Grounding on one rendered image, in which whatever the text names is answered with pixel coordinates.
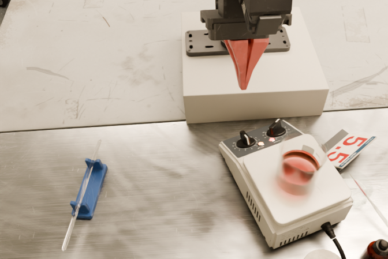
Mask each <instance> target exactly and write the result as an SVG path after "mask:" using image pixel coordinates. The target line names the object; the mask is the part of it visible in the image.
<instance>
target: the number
mask: <svg viewBox="0 0 388 259"><path fill-rule="evenodd" d="M370 138H371V137H369V136H358V135H353V134H351V135H350V136H348V137H347V138H346V139H345V140H343V142H342V143H340V144H339V145H338V146H336V147H335V148H334V149H333V150H332V151H331V152H330V154H329V160H330V161H331V163H332V164H336V165H340V164H341V163H342V162H343V161H345V160H346V159H347V158H348V157H349V156H350V155H351V154H352V153H354V152H355V151H356V150H357V149H358V148H360V147H361V146H362V145H363V144H364V143H365V142H366V141H367V140H369V139H370Z"/></svg>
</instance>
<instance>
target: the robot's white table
mask: <svg viewBox="0 0 388 259"><path fill-rule="evenodd" d="M292 7H299V8H300V10H301V14H302V16H303V19H304V21H305V24H306V27H307V29H308V32H309V35H310V37H311V40H312V43H313V45H314V48H315V51H316V54H317V56H318V59H319V62H320V65H321V67H322V70H323V73H324V76H325V78H326V81H327V84H328V86H329V93H328V95H327V99H326V102H325V105H324V109H323V112H330V111H348V110H365V109H375V108H388V0H292ZM213 9H215V0H11V1H10V4H9V6H8V9H7V11H6V14H5V16H4V18H3V21H2V24H1V27H0V133H10V132H27V131H37V130H54V129H72V128H81V127H99V126H117V125H134V124H144V123H161V122H179V121H186V117H185V107H184V98H183V80H182V34H181V12H200V11H201V10H213Z"/></svg>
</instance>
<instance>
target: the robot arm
mask: <svg viewBox="0 0 388 259"><path fill-rule="evenodd" d="M291 11H292V0H215V9H213V10H201V11H200V21H201V22H202V23H206V28H207V29H204V30H192V31H186V33H185V42H186V54H187V56H189V57H201V56H213V55H230V56H231V58H232V61H233V63H234V68H235V71H236V76H237V81H238V86H239V87H240V89H241V90H246V89H247V86H248V84H249V81H250V78H251V75H252V72H253V70H254V68H255V66H256V64H257V63H258V61H259V59H260V57H261V56H262V54H263V53H268V52H288V51H289V50H290V46H291V44H290V41H289V38H288V34H287V31H286V28H285V27H283V26H282V25H285V24H286V25H288V26H291V25H292V14H291Z"/></svg>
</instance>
